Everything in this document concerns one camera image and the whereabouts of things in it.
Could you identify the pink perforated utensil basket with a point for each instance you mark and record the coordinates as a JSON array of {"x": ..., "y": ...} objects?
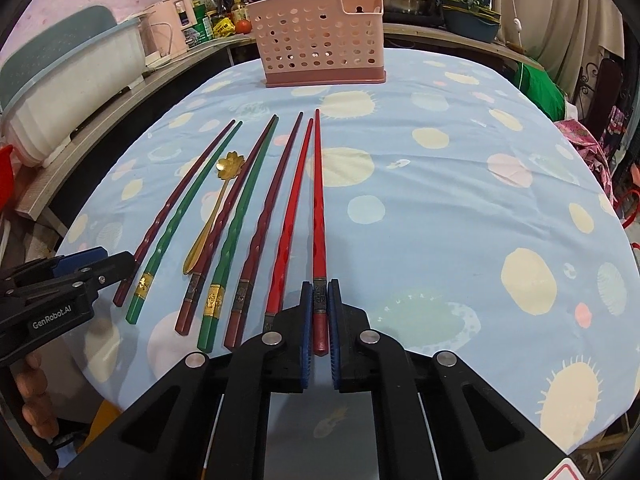
[{"x": 310, "y": 67}]

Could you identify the person's left hand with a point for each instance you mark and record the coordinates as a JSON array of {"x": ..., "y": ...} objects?
[{"x": 32, "y": 395}]

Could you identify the pink patterned cloth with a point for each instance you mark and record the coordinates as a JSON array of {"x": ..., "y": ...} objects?
[{"x": 590, "y": 150}]

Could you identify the white tub with grey lid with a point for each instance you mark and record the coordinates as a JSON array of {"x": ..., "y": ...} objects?
[{"x": 65, "y": 85}]

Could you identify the yellow snack packet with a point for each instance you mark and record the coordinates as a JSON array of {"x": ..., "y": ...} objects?
[{"x": 223, "y": 27}]

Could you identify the pink electric kettle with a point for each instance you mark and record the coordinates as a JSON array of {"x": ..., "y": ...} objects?
[{"x": 165, "y": 30}]

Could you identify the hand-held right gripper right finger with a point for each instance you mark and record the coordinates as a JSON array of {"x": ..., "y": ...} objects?
[{"x": 334, "y": 345}]

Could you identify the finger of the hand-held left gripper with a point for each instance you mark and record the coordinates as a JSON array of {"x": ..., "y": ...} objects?
[
  {"x": 115, "y": 266},
  {"x": 82, "y": 259}
]

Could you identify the black induction cooktop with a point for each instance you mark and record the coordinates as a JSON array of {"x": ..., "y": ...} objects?
[{"x": 415, "y": 17}]

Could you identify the green chopstick with gold band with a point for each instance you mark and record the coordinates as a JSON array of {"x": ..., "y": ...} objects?
[
  {"x": 214, "y": 305},
  {"x": 143, "y": 284}
]

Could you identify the beige curtain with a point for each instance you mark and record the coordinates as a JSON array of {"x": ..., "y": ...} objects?
[{"x": 550, "y": 5}]

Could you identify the green can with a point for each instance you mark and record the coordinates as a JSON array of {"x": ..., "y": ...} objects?
[{"x": 200, "y": 22}]

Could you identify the green plastic bag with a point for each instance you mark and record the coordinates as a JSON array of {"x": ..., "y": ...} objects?
[{"x": 540, "y": 90}]

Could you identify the dark red chopstick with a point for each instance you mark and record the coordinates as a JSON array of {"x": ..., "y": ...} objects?
[
  {"x": 154, "y": 226},
  {"x": 192, "y": 295},
  {"x": 243, "y": 295}
]

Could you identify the bright red chopstick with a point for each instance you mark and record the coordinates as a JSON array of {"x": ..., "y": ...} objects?
[
  {"x": 318, "y": 210},
  {"x": 280, "y": 270}
]

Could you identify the yellow plastic basin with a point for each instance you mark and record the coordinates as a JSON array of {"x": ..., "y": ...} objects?
[{"x": 487, "y": 12}]

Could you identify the blue plastic basin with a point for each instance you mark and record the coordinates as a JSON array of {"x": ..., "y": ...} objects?
[{"x": 470, "y": 27}]

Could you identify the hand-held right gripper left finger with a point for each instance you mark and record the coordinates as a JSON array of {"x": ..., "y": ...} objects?
[{"x": 305, "y": 345}]

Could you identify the dark metal chair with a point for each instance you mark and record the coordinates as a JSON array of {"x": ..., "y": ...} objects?
[{"x": 607, "y": 85}]

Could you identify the gold flower-shaped spoon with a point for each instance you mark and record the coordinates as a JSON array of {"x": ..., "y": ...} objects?
[{"x": 230, "y": 162}]

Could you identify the red tomato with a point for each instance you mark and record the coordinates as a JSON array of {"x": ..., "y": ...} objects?
[{"x": 242, "y": 27}]

